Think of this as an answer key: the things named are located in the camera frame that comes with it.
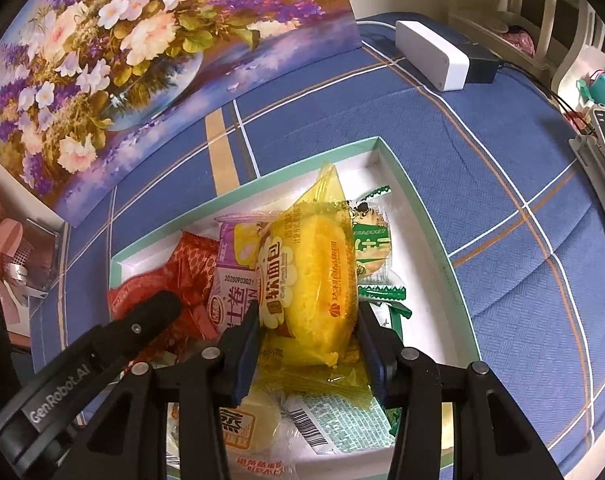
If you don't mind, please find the dark green cookie packet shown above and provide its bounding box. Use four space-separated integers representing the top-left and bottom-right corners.
357 282 413 341

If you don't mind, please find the mint green snack packet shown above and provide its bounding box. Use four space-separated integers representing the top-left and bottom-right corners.
282 392 398 456

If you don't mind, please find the orange red snack packet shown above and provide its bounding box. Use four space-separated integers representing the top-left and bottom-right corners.
106 267 218 341

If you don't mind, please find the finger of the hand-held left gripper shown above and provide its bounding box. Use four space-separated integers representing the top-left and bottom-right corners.
95 290 184 361

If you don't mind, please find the black power adapter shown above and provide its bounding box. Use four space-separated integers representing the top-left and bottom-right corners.
463 42 503 85

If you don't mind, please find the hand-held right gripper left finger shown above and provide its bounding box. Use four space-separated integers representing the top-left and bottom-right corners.
82 302 263 480

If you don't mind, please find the clear green-label cookie packet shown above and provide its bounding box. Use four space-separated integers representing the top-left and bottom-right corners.
350 185 391 286

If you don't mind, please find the pink cloth item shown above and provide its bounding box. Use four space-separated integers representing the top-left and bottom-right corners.
503 25 537 56

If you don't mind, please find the small yellow cake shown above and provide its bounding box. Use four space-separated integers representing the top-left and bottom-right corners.
440 400 456 453

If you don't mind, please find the white rectangular box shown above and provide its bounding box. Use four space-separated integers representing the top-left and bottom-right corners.
395 20 471 92

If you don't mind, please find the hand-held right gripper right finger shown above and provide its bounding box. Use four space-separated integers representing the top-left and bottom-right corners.
357 302 566 480

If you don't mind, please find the teal-rimmed white box tray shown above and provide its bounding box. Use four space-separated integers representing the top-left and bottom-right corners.
107 136 483 480

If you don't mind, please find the black cable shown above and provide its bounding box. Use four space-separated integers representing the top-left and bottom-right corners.
497 60 571 111

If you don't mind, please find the white lattice chair back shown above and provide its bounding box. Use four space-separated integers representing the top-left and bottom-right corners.
553 0 605 96

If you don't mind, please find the pink swiss roll packet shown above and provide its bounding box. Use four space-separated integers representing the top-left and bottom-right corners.
207 212 276 341

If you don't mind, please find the pink flower bouquet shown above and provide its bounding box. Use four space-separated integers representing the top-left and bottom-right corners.
0 165 66 306

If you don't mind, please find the clear steamed cake packet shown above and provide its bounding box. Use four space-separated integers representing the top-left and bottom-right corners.
222 387 303 480

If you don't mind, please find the flower painting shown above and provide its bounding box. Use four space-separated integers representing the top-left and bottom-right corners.
0 0 361 226

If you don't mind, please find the yellow bread packet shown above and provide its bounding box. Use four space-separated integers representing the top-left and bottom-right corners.
255 161 373 401

